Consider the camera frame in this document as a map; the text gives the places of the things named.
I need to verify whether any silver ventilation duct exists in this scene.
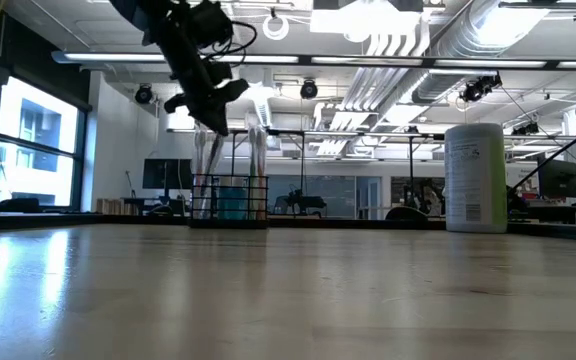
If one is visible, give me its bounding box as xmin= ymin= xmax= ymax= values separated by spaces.
xmin=410 ymin=0 xmax=552 ymax=106

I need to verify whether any round black ceiling spotlight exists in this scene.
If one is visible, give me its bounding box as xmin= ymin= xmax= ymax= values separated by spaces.
xmin=299 ymin=78 xmax=319 ymax=100
xmin=134 ymin=83 xmax=154 ymax=105

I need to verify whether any black wire basket holder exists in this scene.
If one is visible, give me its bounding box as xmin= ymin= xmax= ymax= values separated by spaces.
xmin=189 ymin=173 xmax=270 ymax=230

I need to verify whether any black office chair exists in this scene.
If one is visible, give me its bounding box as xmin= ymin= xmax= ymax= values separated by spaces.
xmin=384 ymin=205 xmax=429 ymax=224

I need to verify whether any green toothbrush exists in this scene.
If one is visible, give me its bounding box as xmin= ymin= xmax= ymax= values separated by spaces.
xmin=213 ymin=133 xmax=226 ymax=176

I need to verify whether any white wipes canister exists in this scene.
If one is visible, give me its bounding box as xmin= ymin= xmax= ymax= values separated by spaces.
xmin=443 ymin=122 xmax=509 ymax=234

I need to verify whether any black ceiling-mounted device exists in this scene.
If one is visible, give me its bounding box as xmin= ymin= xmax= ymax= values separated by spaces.
xmin=460 ymin=73 xmax=503 ymax=104

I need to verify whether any blue toothbrush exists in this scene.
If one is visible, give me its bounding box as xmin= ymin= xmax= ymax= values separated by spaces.
xmin=192 ymin=122 xmax=209 ymax=221

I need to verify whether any long ceiling light bar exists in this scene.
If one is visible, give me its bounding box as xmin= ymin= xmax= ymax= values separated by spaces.
xmin=50 ymin=49 xmax=576 ymax=71

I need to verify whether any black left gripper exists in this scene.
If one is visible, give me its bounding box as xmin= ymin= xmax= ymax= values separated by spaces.
xmin=142 ymin=12 xmax=250 ymax=137

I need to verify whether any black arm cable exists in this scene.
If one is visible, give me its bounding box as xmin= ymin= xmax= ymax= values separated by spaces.
xmin=506 ymin=113 xmax=576 ymax=197

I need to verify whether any white poster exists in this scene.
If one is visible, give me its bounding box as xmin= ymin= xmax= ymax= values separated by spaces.
xmin=506 ymin=162 xmax=539 ymax=199

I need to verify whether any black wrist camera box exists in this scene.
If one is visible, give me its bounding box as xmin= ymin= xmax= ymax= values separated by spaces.
xmin=189 ymin=0 xmax=235 ymax=50

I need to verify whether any black computer monitor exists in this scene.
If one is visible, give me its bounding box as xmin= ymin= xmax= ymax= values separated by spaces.
xmin=536 ymin=157 xmax=576 ymax=200
xmin=141 ymin=158 xmax=194 ymax=190

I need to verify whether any large window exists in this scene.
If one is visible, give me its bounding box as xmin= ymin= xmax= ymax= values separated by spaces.
xmin=0 ymin=74 xmax=89 ymax=211

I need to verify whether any white coiled cable ring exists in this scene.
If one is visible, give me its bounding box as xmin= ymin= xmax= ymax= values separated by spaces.
xmin=261 ymin=13 xmax=291 ymax=42

